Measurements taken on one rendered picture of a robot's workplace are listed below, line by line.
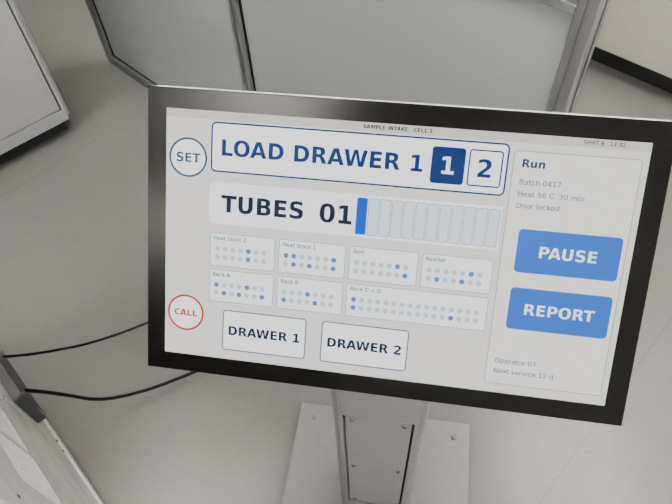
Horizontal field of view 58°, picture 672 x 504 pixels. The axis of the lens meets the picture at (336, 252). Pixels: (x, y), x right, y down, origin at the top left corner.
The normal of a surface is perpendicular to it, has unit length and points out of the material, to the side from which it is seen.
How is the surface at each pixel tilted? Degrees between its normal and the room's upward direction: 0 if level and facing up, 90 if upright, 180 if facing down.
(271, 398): 0
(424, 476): 5
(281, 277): 50
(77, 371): 1
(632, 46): 90
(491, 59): 90
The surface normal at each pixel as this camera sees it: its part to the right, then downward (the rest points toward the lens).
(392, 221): -0.14, 0.21
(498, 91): -0.69, 0.59
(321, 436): -0.12, -0.61
